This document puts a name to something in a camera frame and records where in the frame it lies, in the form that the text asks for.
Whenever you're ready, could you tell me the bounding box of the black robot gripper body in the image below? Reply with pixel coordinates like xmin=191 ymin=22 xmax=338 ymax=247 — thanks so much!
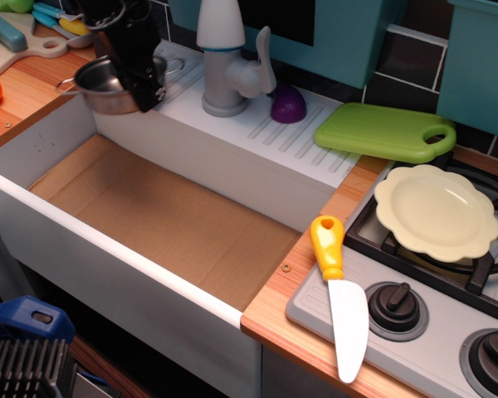
xmin=76 ymin=0 xmax=160 ymax=90

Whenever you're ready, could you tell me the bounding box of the grey toy faucet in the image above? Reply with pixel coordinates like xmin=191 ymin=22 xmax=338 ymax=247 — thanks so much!
xmin=197 ymin=0 xmax=276 ymax=117

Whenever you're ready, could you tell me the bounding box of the blue clamp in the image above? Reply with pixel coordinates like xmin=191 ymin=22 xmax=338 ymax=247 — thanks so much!
xmin=0 ymin=295 xmax=76 ymax=343

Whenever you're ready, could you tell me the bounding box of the green plastic cutting board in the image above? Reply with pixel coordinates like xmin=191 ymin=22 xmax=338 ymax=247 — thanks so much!
xmin=314 ymin=103 xmax=457 ymax=164

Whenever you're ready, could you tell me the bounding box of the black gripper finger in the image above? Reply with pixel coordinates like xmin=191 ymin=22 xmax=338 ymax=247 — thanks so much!
xmin=128 ymin=73 xmax=166 ymax=113

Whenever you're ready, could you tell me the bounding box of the teal handled toy knife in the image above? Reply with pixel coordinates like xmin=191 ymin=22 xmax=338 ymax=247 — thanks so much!
xmin=0 ymin=17 xmax=28 ymax=52

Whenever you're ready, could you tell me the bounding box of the purple toy eggplant half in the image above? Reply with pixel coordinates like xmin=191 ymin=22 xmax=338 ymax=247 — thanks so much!
xmin=271 ymin=83 xmax=307 ymax=124

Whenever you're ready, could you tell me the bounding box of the yellow toy corn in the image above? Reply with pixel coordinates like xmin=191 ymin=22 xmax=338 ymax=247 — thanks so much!
xmin=59 ymin=18 xmax=90 ymax=36

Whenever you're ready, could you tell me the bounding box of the small stainless steel pot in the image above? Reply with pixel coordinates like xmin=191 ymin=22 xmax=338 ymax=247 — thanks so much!
xmin=56 ymin=56 xmax=185 ymax=114

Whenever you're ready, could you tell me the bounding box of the black ribbed heat sink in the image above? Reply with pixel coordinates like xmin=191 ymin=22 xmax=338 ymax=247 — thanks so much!
xmin=0 ymin=339 xmax=77 ymax=397

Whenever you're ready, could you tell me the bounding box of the black burner grate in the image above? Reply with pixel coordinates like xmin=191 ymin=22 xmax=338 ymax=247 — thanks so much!
xmin=343 ymin=151 xmax=498 ymax=329

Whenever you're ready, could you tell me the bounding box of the yellow handled toy knife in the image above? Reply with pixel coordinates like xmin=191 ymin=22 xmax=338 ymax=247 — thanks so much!
xmin=310 ymin=216 xmax=369 ymax=384

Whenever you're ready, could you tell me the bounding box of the green toy vegetable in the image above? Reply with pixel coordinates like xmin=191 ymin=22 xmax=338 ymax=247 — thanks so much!
xmin=0 ymin=0 xmax=35 ymax=13

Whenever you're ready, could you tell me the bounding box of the teal cabinet at right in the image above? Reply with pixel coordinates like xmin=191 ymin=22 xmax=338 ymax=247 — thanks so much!
xmin=437 ymin=1 xmax=498 ymax=136

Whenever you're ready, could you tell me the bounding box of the grey toy stove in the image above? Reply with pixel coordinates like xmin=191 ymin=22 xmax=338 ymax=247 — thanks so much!
xmin=285 ymin=149 xmax=498 ymax=398

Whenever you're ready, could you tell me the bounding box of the cream scalloped plate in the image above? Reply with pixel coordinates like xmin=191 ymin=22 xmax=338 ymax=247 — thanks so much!
xmin=374 ymin=164 xmax=498 ymax=263

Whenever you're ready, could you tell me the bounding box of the black stove knob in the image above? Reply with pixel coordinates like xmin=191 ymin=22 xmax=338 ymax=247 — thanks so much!
xmin=366 ymin=281 xmax=429 ymax=342
xmin=459 ymin=328 xmax=498 ymax=397

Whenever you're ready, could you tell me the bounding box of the beige wooden cutting board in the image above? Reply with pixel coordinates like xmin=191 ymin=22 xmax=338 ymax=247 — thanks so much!
xmin=0 ymin=12 xmax=68 ymax=75

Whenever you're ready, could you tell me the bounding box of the teal toy utensil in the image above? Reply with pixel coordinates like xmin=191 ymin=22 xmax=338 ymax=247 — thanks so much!
xmin=32 ymin=2 xmax=93 ymax=49

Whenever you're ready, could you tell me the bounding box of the cardboard sheet in sink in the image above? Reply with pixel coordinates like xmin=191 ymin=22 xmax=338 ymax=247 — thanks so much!
xmin=31 ymin=135 xmax=300 ymax=310

